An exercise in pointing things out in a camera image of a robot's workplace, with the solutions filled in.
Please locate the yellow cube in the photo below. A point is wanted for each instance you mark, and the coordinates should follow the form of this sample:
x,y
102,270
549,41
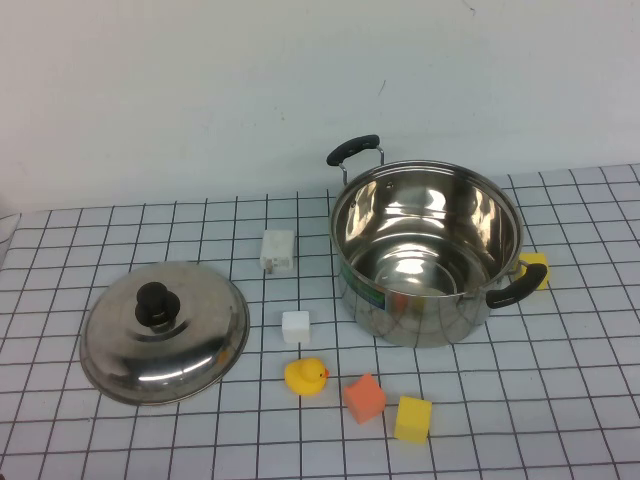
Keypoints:
x,y
412,420
535,259

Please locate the white cube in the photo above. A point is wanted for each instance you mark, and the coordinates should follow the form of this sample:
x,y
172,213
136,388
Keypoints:
x,y
296,327

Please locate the steel lid with black knob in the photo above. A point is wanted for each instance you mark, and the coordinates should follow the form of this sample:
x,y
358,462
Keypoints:
x,y
150,360

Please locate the yellow rubber duck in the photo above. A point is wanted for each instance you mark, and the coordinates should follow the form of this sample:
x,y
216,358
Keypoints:
x,y
302,377

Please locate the white black-grid tablecloth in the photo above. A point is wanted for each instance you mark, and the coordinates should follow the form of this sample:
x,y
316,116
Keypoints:
x,y
550,400

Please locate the orange cube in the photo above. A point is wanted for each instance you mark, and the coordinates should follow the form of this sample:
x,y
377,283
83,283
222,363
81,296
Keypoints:
x,y
364,400

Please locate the white power adapter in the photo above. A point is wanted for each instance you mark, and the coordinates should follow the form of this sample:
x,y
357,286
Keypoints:
x,y
277,247

